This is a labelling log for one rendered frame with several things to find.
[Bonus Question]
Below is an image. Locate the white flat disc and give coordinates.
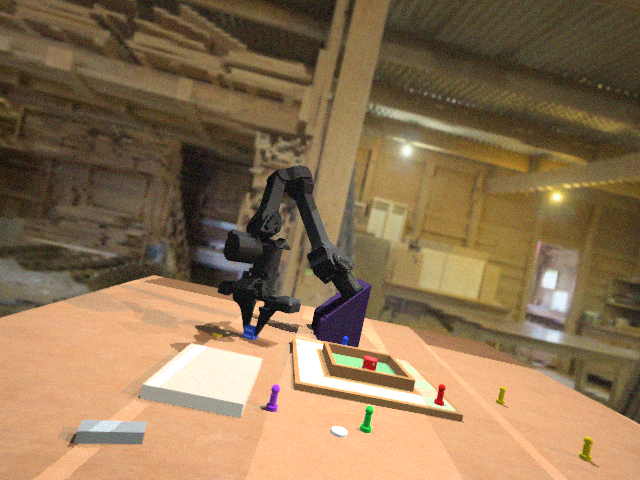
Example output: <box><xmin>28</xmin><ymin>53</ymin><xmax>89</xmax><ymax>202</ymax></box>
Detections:
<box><xmin>331</xmin><ymin>426</ymin><xmax>348</xmax><ymax>438</ymax></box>

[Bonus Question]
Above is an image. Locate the red pawn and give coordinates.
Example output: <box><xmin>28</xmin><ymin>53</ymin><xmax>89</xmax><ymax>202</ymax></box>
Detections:
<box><xmin>434</xmin><ymin>384</ymin><xmax>446</xmax><ymax>406</ymax></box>

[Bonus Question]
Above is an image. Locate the blue die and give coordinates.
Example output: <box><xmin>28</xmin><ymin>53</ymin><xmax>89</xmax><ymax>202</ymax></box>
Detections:
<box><xmin>243</xmin><ymin>325</ymin><xmax>258</xmax><ymax>340</ymax></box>

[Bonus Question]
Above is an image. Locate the purple pawn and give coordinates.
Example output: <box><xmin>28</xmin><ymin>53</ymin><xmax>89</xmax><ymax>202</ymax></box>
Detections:
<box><xmin>266</xmin><ymin>385</ymin><xmax>280</xmax><ymax>412</ymax></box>

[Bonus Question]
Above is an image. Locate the red die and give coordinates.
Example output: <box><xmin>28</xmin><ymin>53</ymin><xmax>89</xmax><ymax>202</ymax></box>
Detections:
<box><xmin>362</xmin><ymin>355</ymin><xmax>377</xmax><ymax>372</ymax></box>

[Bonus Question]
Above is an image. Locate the yellow game pawn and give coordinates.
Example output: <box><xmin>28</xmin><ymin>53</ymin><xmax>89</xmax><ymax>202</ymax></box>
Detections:
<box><xmin>496</xmin><ymin>387</ymin><xmax>506</xmax><ymax>405</ymax></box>
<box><xmin>579</xmin><ymin>436</ymin><xmax>593</xmax><ymax>462</ymax></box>

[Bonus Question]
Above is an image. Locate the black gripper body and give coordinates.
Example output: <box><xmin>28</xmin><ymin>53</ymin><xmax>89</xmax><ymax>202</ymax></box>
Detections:
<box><xmin>218</xmin><ymin>264</ymin><xmax>301</xmax><ymax>314</ymax></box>

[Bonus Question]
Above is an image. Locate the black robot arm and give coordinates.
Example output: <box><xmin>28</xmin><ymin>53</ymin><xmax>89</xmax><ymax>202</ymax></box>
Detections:
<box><xmin>224</xmin><ymin>165</ymin><xmax>364</xmax><ymax>303</ymax></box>

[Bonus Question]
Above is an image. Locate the green game pawn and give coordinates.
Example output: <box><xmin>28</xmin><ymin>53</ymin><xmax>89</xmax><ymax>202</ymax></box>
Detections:
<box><xmin>359</xmin><ymin>406</ymin><xmax>374</xmax><ymax>433</ymax></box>

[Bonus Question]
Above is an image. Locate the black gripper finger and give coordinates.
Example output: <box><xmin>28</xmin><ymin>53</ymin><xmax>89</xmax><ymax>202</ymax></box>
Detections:
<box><xmin>234</xmin><ymin>300</ymin><xmax>257</xmax><ymax>330</ymax></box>
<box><xmin>255</xmin><ymin>306</ymin><xmax>277</xmax><ymax>336</ymax></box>

